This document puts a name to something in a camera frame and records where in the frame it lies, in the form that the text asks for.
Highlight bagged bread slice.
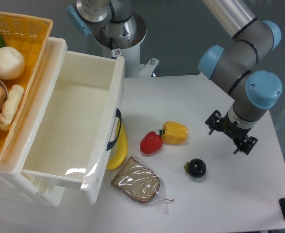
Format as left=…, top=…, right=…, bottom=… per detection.
left=110, top=155, right=175, bottom=215

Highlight yellow bell pepper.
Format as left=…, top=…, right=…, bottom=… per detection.
left=159, top=121, right=188, bottom=145

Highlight orange woven basket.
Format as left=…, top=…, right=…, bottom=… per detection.
left=0, top=12, right=53, bottom=161

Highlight red bell pepper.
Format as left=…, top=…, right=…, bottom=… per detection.
left=140, top=131, right=163, bottom=154

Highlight beige twisted bread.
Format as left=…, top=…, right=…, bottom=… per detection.
left=0, top=84, right=24, bottom=131

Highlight dark purple mangosteen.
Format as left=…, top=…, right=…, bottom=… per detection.
left=184, top=158, right=207, bottom=178

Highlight white drawer cabinet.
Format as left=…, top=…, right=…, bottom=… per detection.
left=0, top=37, right=67, bottom=206

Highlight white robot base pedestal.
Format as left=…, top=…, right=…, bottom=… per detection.
left=93, top=12, right=159, bottom=78

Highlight yellow banana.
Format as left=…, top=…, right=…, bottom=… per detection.
left=106, top=123, right=128, bottom=170

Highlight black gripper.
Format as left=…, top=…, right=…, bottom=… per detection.
left=205, top=110, right=258, bottom=155

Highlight white plastic drawer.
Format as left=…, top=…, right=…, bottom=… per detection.
left=24, top=51, right=125, bottom=204

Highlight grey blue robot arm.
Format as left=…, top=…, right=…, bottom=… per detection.
left=67, top=0, right=282, bottom=154

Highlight white round bun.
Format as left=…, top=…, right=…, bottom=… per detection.
left=0, top=47, right=25, bottom=80

